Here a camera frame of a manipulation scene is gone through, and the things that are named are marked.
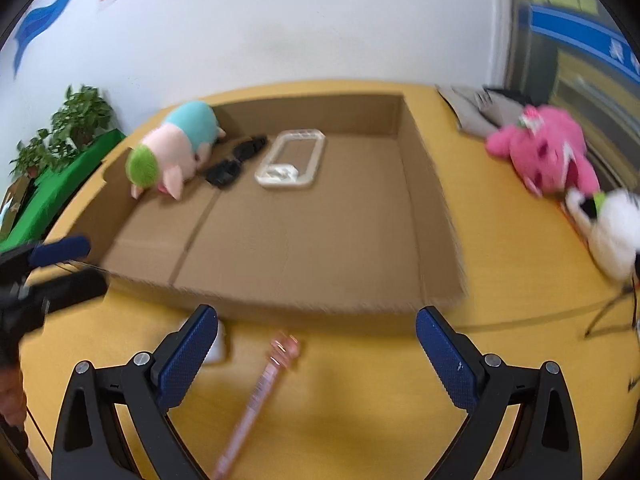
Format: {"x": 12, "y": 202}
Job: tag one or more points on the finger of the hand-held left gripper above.
{"x": 70, "y": 287}
{"x": 62, "y": 249}

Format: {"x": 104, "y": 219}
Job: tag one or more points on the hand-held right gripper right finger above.
{"x": 450, "y": 360}

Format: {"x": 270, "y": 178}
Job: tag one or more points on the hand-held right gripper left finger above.
{"x": 185, "y": 360}

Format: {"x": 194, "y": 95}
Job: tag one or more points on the pink pen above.
{"x": 260, "y": 392}

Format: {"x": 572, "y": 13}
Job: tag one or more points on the brown cardboard box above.
{"x": 300, "y": 240}

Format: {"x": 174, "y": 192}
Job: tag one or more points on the person's left hand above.
{"x": 11, "y": 395}

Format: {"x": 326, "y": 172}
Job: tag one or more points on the small white object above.
{"x": 219, "y": 347}

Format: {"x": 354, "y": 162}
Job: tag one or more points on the green potted plant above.
{"x": 80, "y": 115}

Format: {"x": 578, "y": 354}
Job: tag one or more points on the pig plush toy teal shirt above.
{"x": 175, "y": 140}

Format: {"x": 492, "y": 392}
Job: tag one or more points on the black sunglasses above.
{"x": 222, "y": 172}

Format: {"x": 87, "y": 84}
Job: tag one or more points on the white black panda plush toy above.
{"x": 615, "y": 240}

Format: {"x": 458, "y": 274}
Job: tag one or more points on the clear plastic case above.
{"x": 280, "y": 175}

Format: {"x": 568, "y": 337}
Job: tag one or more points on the pink plush toy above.
{"x": 540, "y": 155}

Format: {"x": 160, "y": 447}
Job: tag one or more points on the grey cloth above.
{"x": 470, "y": 110}

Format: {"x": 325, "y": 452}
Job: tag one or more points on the blue door sign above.
{"x": 565, "y": 22}

